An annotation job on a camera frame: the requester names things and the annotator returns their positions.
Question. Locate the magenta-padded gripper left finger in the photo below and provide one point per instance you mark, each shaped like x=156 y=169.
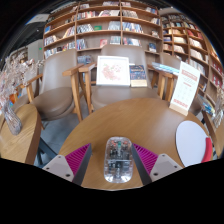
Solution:
x=77 y=160

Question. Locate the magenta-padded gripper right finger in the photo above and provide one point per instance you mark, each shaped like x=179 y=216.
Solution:
x=146 y=160

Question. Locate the transparent computer mouse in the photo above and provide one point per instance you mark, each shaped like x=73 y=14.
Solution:
x=118 y=160

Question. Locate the white mouse pad red rest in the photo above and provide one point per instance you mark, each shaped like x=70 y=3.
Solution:
x=191 y=143

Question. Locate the round wooden side table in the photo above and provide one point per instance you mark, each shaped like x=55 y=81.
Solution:
x=218 y=140
x=20 y=146

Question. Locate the beige wooden-armed armchair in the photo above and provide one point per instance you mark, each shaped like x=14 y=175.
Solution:
x=55 y=100
x=123 y=95
x=170 y=61

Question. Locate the glass vase pink dried flowers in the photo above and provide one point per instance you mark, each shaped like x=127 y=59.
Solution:
x=12 y=121

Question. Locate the stack of colourful books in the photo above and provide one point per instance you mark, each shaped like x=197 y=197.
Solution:
x=206 y=106

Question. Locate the white table sign wooden base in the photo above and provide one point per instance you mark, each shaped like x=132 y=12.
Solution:
x=185 y=86

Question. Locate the dark blue book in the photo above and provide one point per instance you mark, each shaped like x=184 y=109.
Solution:
x=138 y=75

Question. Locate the white framed floral print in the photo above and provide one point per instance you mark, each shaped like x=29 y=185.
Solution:
x=113 y=70

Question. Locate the curved wooden bookshelf unit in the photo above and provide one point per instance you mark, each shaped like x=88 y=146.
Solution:
x=186 y=43

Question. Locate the wide wooden bookshelf unit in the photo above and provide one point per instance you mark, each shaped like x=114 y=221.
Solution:
x=100 y=23

